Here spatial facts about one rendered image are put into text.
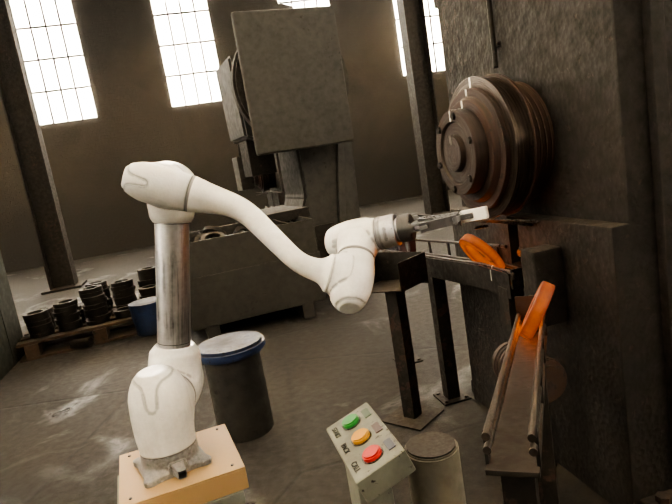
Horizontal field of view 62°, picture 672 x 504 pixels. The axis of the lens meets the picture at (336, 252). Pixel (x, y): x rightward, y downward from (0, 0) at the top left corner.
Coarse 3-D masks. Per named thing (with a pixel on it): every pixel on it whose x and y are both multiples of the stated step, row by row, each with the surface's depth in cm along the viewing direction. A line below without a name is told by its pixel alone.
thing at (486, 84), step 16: (464, 80) 187; (480, 80) 177; (496, 80) 176; (496, 96) 170; (512, 96) 170; (512, 112) 167; (512, 128) 166; (528, 128) 167; (512, 144) 167; (528, 144) 167; (512, 160) 169; (528, 160) 169; (512, 176) 171; (528, 176) 171; (512, 192) 172; (496, 208) 184; (512, 208) 183
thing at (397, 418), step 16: (384, 256) 250; (400, 256) 244; (416, 256) 231; (384, 272) 252; (400, 272) 223; (416, 272) 231; (384, 288) 235; (400, 288) 223; (400, 304) 236; (400, 320) 236; (400, 336) 238; (400, 352) 240; (400, 368) 242; (400, 384) 244; (416, 384) 244; (416, 400) 244; (400, 416) 248; (416, 416) 244; (432, 416) 243
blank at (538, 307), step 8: (544, 288) 139; (552, 288) 140; (536, 296) 140; (544, 296) 138; (536, 304) 137; (544, 304) 137; (528, 312) 148; (536, 312) 137; (544, 312) 137; (528, 320) 138; (536, 320) 137; (520, 328) 147; (528, 328) 139; (536, 328) 138; (528, 336) 141
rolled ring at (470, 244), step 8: (464, 240) 198; (472, 240) 195; (480, 240) 194; (464, 248) 205; (472, 248) 206; (480, 248) 193; (488, 248) 192; (472, 256) 207; (480, 256) 207; (488, 256) 192; (496, 256) 193; (496, 264) 193; (504, 264) 196
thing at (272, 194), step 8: (280, 168) 613; (256, 176) 641; (264, 176) 635; (272, 176) 641; (280, 176) 614; (256, 184) 650; (264, 184) 639; (272, 184) 648; (280, 184) 619; (256, 192) 648; (264, 192) 647; (272, 192) 645; (280, 192) 616; (272, 200) 667; (280, 200) 617
